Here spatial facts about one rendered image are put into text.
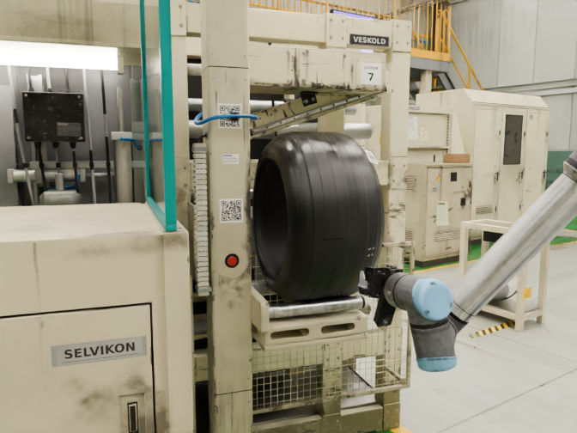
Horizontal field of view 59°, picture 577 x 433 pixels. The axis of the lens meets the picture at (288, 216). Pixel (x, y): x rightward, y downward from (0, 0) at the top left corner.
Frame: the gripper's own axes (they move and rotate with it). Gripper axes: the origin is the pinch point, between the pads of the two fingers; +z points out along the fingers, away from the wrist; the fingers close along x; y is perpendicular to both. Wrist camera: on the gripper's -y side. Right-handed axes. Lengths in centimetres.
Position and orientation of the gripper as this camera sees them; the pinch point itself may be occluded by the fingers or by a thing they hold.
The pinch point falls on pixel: (362, 287)
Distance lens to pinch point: 150.8
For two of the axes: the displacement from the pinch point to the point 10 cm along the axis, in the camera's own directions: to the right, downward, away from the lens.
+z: -3.2, 0.0, 9.5
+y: -0.4, -10.0, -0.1
